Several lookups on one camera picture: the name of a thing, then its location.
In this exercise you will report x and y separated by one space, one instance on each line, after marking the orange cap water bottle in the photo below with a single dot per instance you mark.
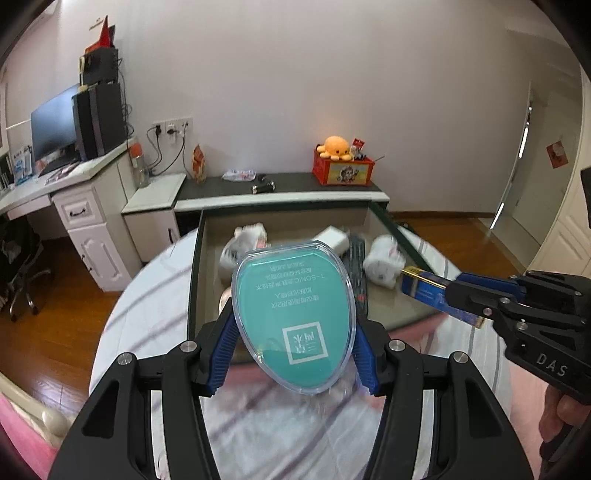
139 166

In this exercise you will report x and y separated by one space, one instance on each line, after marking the pink blanket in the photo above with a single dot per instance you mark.
37 435

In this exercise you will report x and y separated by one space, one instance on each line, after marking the white power adapter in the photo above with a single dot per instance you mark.
335 239

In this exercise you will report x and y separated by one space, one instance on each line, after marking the white desk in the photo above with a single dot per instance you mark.
89 202

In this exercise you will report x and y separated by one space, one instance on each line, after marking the white handheld fan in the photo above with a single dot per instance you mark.
245 239

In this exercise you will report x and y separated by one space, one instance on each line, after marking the white door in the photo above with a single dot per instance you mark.
544 162

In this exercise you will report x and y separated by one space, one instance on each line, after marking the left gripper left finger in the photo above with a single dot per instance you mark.
110 438

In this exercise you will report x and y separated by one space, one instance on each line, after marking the striped white tablecloth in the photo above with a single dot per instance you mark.
258 429

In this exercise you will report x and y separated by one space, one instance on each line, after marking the teal oval case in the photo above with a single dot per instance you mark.
296 314

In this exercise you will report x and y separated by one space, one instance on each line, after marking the orange snack bag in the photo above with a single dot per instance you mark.
198 164

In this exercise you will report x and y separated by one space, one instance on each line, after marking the blue and gold box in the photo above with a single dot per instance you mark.
429 289

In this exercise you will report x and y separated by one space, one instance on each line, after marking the black remote control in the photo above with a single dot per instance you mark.
353 261

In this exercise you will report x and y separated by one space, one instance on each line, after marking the black speaker with red bag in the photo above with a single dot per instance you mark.
99 62

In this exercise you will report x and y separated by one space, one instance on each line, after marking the black handheld device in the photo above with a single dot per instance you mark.
262 185

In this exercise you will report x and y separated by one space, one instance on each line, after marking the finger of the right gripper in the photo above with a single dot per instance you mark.
489 282
478 300

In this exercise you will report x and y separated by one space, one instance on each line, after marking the person's right hand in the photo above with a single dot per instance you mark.
560 410

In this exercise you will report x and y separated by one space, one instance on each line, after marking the orange octopus plush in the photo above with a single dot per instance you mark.
335 148

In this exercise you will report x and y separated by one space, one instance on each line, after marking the patterned cloth pouch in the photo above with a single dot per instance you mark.
239 175

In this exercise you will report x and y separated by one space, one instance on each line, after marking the black office chair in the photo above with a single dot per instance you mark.
22 251

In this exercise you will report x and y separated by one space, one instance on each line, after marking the white astronaut figurine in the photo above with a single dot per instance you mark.
385 262

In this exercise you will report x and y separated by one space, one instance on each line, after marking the pink lidded jar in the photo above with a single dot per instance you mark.
225 298

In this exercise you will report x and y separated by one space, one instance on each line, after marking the black computer tower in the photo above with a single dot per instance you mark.
98 120

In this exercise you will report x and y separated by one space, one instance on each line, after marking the black computer monitor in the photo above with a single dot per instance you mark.
53 131

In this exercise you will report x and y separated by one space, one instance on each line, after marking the wall power outlet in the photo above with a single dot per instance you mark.
174 126

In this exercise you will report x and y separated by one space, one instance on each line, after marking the black white tv stand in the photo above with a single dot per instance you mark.
161 213

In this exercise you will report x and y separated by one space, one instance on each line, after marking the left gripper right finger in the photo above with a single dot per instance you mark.
472 436

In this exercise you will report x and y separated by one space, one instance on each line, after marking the red toy box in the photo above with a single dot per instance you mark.
342 173

